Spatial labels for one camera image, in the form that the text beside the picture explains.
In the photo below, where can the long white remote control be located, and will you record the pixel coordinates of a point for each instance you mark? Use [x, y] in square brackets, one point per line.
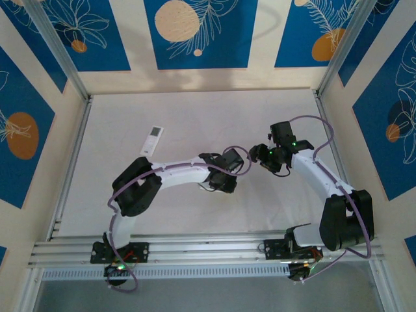
[151, 141]

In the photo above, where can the aluminium cross rail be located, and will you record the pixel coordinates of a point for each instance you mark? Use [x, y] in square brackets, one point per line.
[208, 248]

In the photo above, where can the aluminium corner post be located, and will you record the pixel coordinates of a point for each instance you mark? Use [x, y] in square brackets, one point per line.
[59, 48]
[344, 48]

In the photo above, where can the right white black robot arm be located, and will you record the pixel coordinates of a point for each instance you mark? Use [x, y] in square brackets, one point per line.
[312, 169]

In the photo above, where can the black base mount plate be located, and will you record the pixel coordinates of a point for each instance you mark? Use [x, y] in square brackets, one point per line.
[143, 252]
[273, 248]

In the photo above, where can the right black controller board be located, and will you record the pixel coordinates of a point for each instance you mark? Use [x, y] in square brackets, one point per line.
[300, 272]

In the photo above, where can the left aluminium corner post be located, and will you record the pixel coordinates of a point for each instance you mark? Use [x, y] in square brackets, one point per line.
[59, 48]

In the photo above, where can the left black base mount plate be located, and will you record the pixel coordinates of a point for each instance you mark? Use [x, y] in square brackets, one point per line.
[143, 252]

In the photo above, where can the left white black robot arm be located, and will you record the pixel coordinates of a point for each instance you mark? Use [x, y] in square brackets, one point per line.
[182, 174]

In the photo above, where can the black controller board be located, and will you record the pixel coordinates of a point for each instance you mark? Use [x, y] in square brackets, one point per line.
[300, 272]
[116, 270]

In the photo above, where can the right aluminium table side rail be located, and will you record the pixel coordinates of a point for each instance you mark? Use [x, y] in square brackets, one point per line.
[320, 104]

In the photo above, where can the left aluminium table side rail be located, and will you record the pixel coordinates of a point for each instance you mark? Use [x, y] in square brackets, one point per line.
[73, 159]

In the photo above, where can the right aluminium corner post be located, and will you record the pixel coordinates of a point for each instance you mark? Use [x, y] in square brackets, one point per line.
[344, 48]

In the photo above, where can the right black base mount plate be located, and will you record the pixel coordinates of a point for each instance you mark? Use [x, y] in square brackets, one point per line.
[273, 248]

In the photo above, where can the left black controller board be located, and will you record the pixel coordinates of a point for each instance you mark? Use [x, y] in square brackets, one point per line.
[116, 270]

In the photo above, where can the aluminium table side rail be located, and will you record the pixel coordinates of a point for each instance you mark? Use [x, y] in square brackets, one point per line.
[73, 159]
[320, 104]

